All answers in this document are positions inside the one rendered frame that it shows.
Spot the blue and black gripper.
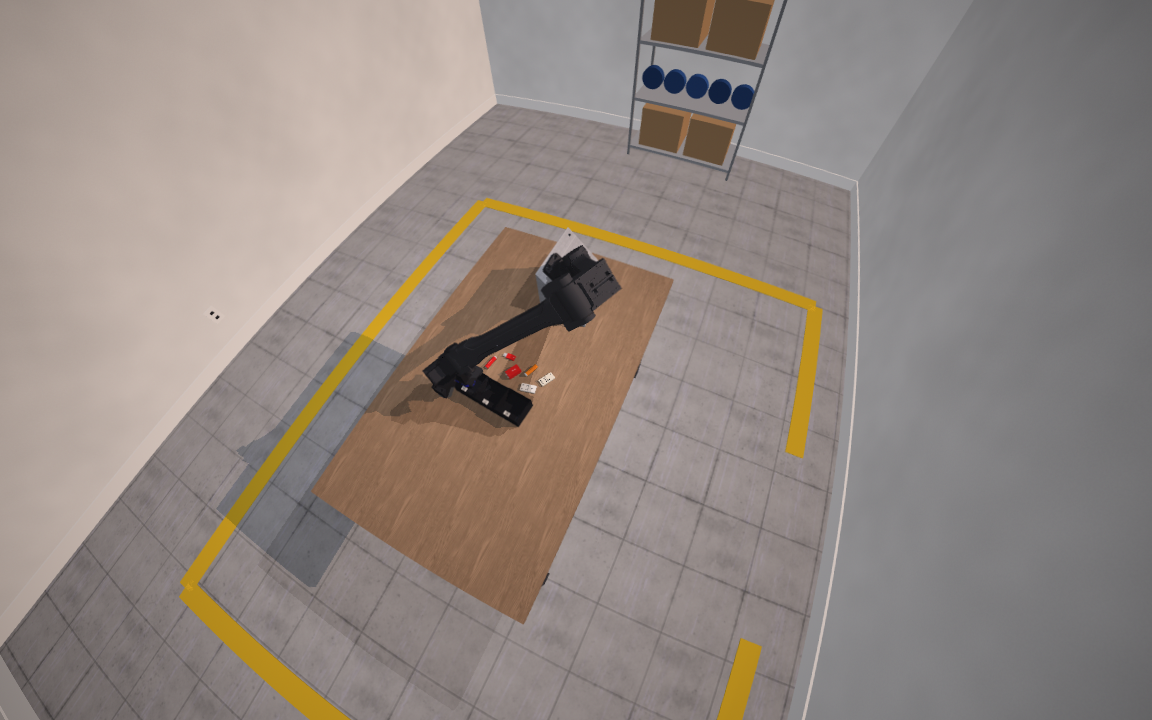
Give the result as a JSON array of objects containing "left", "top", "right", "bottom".
[{"left": 461, "top": 365, "right": 483, "bottom": 387}]

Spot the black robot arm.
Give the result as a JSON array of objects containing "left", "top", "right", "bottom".
[{"left": 422, "top": 245, "right": 622, "bottom": 399}]

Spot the black rack of bins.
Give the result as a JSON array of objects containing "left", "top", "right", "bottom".
[{"left": 455, "top": 373, "right": 533, "bottom": 427}]

